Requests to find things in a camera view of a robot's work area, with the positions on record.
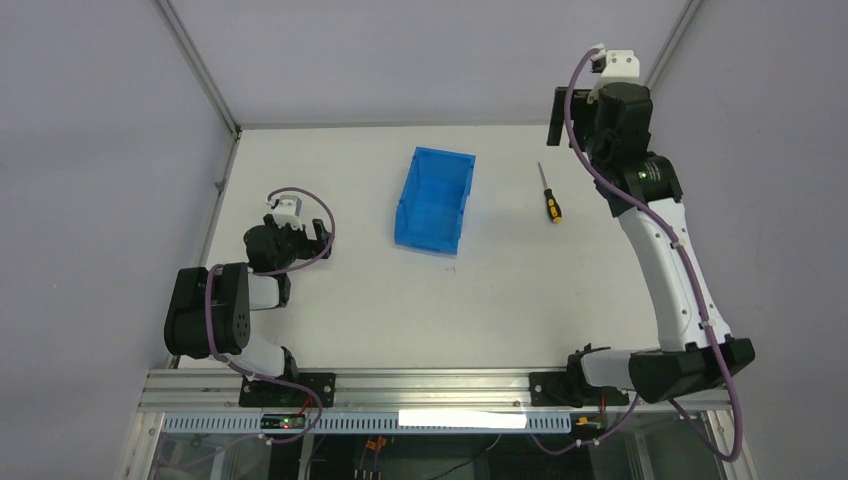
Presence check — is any black yellow screwdriver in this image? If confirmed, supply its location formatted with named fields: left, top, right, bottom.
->
left=537, top=162, right=563, bottom=224

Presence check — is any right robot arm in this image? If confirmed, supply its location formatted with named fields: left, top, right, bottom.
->
left=547, top=82, right=755, bottom=405

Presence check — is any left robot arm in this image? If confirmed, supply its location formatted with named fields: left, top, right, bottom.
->
left=164, top=214, right=331, bottom=383

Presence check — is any blue plastic bin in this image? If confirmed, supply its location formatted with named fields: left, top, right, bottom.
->
left=394, top=146, right=476, bottom=256

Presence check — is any green circuit board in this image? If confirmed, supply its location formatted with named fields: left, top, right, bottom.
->
left=260, top=414, right=308, bottom=431

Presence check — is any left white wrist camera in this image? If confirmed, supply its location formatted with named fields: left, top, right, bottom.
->
left=271, top=195, right=303, bottom=231

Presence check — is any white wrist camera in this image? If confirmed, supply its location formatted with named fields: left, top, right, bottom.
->
left=587, top=44, right=640, bottom=104
left=271, top=195, right=303, bottom=231

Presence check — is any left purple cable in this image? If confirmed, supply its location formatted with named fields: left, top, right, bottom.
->
left=205, top=186, right=337, bottom=372

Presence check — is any purple cable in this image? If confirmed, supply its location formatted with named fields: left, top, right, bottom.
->
left=568, top=46, right=745, bottom=464
left=205, top=186, right=337, bottom=372

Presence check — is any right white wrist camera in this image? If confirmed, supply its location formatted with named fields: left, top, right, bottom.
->
left=587, top=44, right=640, bottom=104

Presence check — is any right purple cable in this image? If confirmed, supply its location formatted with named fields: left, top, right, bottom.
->
left=568, top=46, right=745, bottom=464

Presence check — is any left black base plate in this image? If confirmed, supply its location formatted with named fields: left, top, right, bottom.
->
left=238, top=372, right=337, bottom=408

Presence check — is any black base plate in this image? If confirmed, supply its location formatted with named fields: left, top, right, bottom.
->
left=528, top=370, right=630, bottom=408
left=238, top=372, right=337, bottom=408

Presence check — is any aluminium front rail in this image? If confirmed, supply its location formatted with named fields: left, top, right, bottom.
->
left=137, top=368, right=735, bottom=415

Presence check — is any white slotted cable duct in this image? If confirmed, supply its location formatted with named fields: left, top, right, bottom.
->
left=162, top=409, right=572, bottom=435

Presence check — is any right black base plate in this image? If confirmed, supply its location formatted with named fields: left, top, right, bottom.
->
left=528, top=370, right=630, bottom=408

